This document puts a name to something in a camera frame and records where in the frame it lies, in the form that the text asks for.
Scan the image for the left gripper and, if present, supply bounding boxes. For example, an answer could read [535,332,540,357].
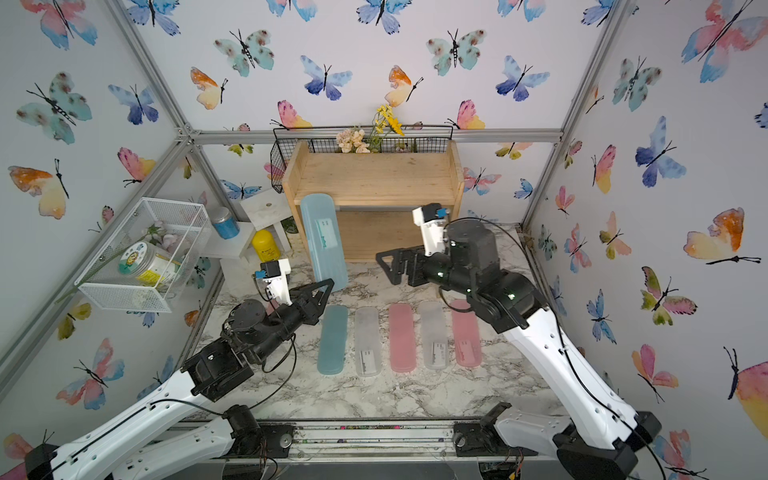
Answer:
[250,278,330,365]

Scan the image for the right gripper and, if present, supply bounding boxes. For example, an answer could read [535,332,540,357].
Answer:
[378,244,482,306]

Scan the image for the teal case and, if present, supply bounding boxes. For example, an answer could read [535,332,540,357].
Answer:
[317,305,349,376]
[300,193,349,292]

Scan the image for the clear case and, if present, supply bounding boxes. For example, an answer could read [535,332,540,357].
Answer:
[418,302,448,371]

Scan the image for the clear case shelf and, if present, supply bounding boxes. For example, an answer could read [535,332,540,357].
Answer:
[354,307,382,377]

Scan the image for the pink case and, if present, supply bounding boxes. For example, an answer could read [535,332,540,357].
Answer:
[388,303,417,373]
[450,299,483,368]

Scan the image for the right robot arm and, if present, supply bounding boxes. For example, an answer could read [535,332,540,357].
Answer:
[376,218,661,479]

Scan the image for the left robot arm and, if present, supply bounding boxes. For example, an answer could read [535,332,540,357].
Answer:
[25,279,334,479]

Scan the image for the wooden two-tier shelf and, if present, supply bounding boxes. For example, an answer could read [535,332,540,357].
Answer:
[282,140,464,263]

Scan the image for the white step shelf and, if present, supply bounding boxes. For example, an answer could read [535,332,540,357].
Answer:
[201,222,255,259]

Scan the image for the yellow bottle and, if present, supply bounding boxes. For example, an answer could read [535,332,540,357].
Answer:
[251,229,281,263]

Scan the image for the white small stool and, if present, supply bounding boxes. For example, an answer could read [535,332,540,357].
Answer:
[240,189,292,254]

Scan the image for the blue metallic can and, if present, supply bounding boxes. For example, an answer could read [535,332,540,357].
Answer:
[209,207,240,240]

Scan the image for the pale pink flowers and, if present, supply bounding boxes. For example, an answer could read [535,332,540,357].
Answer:
[336,128,371,154]

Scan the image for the yellow flowers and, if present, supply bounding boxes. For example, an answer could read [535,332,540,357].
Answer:
[369,104,404,153]

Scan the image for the round green label jar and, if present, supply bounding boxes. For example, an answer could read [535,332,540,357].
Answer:
[117,241,156,278]

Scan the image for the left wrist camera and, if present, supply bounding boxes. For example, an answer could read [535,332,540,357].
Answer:
[253,258,292,308]

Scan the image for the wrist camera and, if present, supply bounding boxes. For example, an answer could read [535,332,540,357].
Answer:
[253,258,292,308]
[412,203,448,257]

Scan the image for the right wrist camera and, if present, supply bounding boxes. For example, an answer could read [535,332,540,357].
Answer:
[412,203,448,257]

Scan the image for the black wire basket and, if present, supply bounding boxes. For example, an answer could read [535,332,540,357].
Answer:
[269,122,457,193]

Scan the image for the white wire mesh box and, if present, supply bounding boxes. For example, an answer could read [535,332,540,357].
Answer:
[75,198,213,313]

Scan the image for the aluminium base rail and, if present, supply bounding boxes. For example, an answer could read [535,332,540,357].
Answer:
[113,418,631,480]

